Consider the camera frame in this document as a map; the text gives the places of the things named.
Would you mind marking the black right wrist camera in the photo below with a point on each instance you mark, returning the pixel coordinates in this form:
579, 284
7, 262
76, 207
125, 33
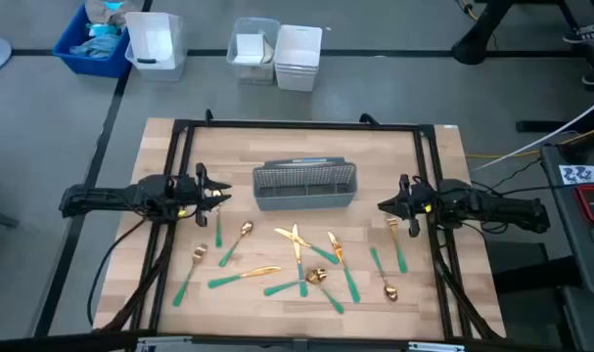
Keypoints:
426, 191

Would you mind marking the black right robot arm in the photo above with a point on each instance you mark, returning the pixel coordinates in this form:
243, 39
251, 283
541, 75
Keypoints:
497, 207

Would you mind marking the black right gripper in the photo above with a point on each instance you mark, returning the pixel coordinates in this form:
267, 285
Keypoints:
414, 210

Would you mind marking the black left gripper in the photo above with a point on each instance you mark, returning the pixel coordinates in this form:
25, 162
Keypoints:
201, 215

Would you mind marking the black aluminium rig frame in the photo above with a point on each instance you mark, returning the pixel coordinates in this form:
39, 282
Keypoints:
301, 125

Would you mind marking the white lidded plastic bin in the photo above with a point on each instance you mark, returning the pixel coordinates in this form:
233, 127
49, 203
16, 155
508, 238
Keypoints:
152, 34

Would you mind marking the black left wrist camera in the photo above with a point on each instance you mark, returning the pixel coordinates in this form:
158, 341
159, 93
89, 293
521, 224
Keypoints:
179, 186

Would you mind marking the teal cloth item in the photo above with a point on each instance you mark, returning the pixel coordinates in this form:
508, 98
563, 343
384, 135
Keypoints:
101, 30

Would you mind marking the black side desk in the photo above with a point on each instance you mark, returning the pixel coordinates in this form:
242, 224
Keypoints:
565, 220

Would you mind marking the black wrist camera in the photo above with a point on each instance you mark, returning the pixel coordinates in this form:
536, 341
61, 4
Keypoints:
426, 191
179, 186

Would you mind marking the white printed marker tag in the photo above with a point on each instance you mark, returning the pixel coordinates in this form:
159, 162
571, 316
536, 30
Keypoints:
582, 174

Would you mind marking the grey brown cloth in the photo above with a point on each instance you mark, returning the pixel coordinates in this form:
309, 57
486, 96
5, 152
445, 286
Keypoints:
105, 13

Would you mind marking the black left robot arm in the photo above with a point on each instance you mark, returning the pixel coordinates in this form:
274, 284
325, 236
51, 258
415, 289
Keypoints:
101, 198

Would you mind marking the blue grey cloth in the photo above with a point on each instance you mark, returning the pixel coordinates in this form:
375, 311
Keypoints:
98, 46

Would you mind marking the grey mesh cutlery basket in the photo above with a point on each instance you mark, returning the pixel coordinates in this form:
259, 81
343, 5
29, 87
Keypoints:
304, 201

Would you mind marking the white flat box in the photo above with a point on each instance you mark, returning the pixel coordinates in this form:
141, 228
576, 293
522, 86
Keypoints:
250, 46

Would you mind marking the white ribbed plastic bin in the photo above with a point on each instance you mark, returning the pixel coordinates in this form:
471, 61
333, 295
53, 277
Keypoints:
299, 49

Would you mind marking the grey furniture foot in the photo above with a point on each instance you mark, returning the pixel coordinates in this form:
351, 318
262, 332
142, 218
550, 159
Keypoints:
0, 218

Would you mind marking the silver frame bracket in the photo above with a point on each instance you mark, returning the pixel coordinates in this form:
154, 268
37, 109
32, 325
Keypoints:
164, 346
436, 347

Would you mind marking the blue plastic bin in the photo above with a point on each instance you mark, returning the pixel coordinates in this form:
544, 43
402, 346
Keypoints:
88, 68

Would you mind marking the black table leg base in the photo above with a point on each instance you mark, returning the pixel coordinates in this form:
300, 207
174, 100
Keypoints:
472, 49

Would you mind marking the black floor bar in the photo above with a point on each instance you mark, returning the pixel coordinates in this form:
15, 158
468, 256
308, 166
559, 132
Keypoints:
546, 126

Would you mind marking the clear plastic bin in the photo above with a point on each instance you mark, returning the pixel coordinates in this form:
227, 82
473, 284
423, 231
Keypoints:
238, 68

